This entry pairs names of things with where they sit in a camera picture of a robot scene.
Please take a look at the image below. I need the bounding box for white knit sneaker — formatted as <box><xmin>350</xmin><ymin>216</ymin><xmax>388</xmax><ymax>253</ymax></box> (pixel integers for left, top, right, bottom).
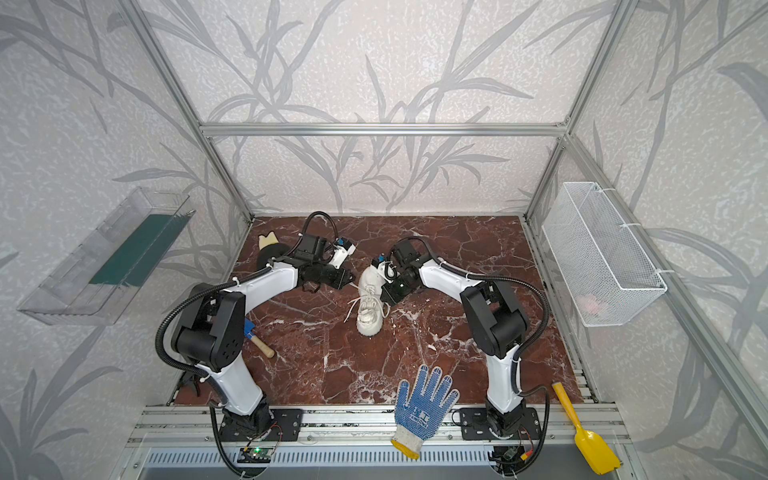
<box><xmin>345</xmin><ymin>266</ymin><xmax>390</xmax><ymax>337</ymax></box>

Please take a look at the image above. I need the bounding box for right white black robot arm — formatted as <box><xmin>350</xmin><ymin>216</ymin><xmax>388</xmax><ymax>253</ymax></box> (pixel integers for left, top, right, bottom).
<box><xmin>371</xmin><ymin>237</ymin><xmax>550</xmax><ymax>438</ymax></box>

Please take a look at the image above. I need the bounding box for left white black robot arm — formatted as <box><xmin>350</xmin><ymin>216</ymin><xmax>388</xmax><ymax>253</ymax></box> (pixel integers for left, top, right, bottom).
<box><xmin>155</xmin><ymin>234</ymin><xmax>355</xmax><ymax>425</ymax></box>

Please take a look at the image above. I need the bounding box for black work glove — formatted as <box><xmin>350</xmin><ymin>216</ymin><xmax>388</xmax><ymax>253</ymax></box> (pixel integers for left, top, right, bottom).
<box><xmin>256</xmin><ymin>231</ymin><xmax>290</xmax><ymax>270</ymax></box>

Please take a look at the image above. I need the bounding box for blue dotted work glove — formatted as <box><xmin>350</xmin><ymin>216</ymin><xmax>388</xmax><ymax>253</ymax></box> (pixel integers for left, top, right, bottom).
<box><xmin>391</xmin><ymin>365</ymin><xmax>460</xmax><ymax>460</ymax></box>

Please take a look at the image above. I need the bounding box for pink item in basket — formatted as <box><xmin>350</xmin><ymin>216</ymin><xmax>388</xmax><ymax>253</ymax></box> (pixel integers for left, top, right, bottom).
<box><xmin>577</xmin><ymin>294</ymin><xmax>606</xmax><ymax>316</ymax></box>

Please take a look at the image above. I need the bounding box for left green circuit board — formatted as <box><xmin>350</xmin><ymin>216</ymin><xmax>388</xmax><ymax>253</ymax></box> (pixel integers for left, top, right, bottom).
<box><xmin>237</xmin><ymin>447</ymin><xmax>274</xmax><ymax>464</ymax></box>

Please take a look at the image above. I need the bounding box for yellow plastic scoop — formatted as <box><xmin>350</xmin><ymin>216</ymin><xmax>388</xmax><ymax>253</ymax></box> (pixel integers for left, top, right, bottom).
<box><xmin>552</xmin><ymin>382</ymin><xmax>622</xmax><ymax>475</ymax></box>

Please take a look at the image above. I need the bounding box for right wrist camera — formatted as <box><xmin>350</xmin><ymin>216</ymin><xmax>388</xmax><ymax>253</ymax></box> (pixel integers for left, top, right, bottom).
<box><xmin>371</xmin><ymin>254</ymin><xmax>398</xmax><ymax>283</ymax></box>

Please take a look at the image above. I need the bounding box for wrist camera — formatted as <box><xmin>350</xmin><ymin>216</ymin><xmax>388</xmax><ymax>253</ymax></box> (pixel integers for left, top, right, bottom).
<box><xmin>371</xmin><ymin>254</ymin><xmax>398</xmax><ymax>283</ymax></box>
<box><xmin>329</xmin><ymin>237</ymin><xmax>356</xmax><ymax>269</ymax></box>

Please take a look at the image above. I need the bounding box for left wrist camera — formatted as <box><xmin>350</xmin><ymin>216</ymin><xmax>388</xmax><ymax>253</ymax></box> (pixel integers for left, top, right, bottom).
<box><xmin>329</xmin><ymin>237</ymin><xmax>356</xmax><ymax>269</ymax></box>

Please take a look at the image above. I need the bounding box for wooden handle blue mallet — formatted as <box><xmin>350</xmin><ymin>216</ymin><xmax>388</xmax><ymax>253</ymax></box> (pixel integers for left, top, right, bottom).
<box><xmin>244</xmin><ymin>319</ymin><xmax>276</xmax><ymax>359</ymax></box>

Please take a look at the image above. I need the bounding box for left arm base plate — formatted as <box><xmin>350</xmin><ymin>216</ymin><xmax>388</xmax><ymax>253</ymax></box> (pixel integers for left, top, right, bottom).
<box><xmin>218</xmin><ymin>407</ymin><xmax>303</xmax><ymax>442</ymax></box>

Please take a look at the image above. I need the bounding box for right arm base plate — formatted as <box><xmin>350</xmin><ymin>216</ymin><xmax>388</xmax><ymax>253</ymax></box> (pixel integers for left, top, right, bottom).
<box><xmin>458</xmin><ymin>407</ymin><xmax>542</xmax><ymax>441</ymax></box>

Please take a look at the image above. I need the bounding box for white wire mesh basket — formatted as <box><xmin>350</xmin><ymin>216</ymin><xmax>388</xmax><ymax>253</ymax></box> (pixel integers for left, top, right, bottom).
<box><xmin>542</xmin><ymin>182</ymin><xmax>667</xmax><ymax>328</ymax></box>

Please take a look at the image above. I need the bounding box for clear plastic wall tray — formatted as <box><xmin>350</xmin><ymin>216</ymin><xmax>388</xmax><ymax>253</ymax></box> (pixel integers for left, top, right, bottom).
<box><xmin>18</xmin><ymin>187</ymin><xmax>196</xmax><ymax>326</ymax></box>

